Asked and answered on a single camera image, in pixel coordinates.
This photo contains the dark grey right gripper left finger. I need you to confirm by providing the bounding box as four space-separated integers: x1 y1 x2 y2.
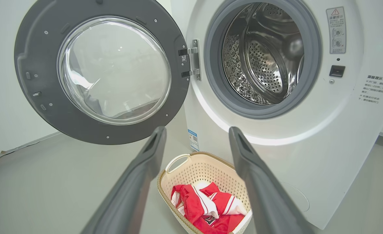
81 126 167 234

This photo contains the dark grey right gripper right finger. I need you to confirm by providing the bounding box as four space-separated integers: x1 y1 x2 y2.
228 126 315 234

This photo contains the red garment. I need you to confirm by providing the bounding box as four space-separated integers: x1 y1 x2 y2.
170 182 248 234

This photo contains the black round glass washer door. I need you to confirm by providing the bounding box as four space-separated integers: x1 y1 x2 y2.
14 0 201 145

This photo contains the white front-load washing machine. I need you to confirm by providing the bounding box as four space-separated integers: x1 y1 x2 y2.
170 0 383 230

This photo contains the cream perforated laundry basket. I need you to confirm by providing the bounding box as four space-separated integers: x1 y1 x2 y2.
157 151 253 234

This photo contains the blue energy label sticker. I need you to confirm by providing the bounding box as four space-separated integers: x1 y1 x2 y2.
188 129 200 151

